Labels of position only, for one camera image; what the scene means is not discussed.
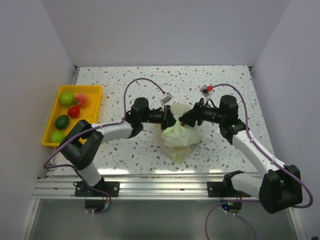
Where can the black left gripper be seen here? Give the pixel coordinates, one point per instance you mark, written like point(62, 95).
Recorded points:
point(168, 119)

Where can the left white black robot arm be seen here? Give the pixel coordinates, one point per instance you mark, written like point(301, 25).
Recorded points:
point(83, 141)

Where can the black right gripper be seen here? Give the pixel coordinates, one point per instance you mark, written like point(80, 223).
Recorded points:
point(189, 118)

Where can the small green fake lime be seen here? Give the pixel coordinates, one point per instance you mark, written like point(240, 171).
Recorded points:
point(57, 137)

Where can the pink peach with leaf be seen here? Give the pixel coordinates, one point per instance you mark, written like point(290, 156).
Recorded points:
point(81, 100)

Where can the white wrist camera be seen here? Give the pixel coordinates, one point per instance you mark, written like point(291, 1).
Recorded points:
point(166, 98)
point(206, 91)

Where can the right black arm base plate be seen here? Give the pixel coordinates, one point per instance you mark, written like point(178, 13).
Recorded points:
point(224, 188)

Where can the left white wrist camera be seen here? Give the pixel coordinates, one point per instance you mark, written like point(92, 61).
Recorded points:
point(166, 98)

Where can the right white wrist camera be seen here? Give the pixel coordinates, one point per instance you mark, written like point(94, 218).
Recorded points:
point(206, 91)

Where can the red fake pepper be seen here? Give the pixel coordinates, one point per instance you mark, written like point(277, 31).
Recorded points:
point(74, 112)

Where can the yellow plastic tray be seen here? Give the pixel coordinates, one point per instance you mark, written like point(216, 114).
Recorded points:
point(89, 113)

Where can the dark green fake avocado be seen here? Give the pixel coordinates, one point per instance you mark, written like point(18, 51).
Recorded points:
point(62, 122)

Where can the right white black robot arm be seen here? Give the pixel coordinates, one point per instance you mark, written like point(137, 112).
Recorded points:
point(278, 188)

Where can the pale green avocado-print plastic bag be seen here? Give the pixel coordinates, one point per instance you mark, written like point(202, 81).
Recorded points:
point(177, 142)

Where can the bright green fake apple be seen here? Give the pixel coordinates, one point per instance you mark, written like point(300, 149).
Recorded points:
point(66, 99)

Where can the aluminium rail frame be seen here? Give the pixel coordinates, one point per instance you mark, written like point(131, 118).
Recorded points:
point(139, 164)

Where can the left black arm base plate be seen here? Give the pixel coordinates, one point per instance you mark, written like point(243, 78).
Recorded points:
point(101, 189)

